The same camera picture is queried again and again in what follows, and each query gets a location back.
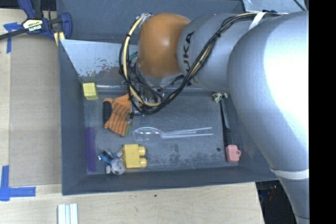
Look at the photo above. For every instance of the orange cloth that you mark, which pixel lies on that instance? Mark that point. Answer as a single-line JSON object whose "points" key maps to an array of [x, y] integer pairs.
{"points": [[119, 118]]}

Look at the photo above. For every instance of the clear plastic spoon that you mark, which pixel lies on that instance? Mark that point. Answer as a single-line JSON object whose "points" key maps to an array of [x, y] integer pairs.
{"points": [[147, 134]]}

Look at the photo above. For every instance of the grey metal bin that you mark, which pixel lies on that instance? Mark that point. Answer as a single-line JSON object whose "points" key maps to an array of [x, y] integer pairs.
{"points": [[183, 118]]}

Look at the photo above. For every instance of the yellow sponge block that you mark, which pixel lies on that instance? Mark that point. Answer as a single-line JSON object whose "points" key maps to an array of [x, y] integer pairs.
{"points": [[90, 91]]}

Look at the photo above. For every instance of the yellow toy brick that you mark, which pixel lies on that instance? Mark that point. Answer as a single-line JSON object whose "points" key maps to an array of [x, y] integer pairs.
{"points": [[132, 156]]}

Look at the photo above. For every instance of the small pale toy skull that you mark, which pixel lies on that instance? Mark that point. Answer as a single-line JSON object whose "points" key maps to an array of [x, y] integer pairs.
{"points": [[217, 97]]}

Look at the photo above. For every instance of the small toy bear figure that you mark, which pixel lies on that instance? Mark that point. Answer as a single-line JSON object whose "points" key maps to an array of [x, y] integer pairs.
{"points": [[116, 165]]}

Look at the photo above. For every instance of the purple comb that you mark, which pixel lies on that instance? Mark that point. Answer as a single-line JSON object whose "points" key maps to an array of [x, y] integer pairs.
{"points": [[90, 149]]}

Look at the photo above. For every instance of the pink eraser block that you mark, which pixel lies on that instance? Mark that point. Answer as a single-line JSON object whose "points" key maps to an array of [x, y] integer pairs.
{"points": [[232, 153]]}

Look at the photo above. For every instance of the pale flat board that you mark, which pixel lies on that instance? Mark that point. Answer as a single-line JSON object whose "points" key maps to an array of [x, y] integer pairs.
{"points": [[34, 112]]}

